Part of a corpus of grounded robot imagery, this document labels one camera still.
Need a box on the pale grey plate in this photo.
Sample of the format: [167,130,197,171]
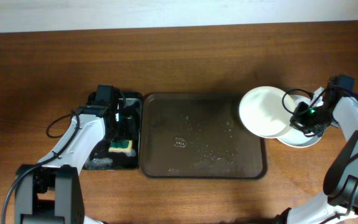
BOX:
[277,95,322,148]

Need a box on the green and yellow sponge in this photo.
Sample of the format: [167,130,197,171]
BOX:
[109,140,133,153]

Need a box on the white plate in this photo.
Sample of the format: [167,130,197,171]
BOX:
[239,86,296,138]

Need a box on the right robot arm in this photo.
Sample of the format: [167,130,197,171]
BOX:
[273,75,358,224]

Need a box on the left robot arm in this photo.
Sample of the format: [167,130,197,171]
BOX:
[8,85,143,223]

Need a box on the small black tray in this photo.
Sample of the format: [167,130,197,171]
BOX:
[83,91,143,170]

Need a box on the brown serving tray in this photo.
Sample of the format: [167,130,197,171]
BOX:
[139,93,268,180]

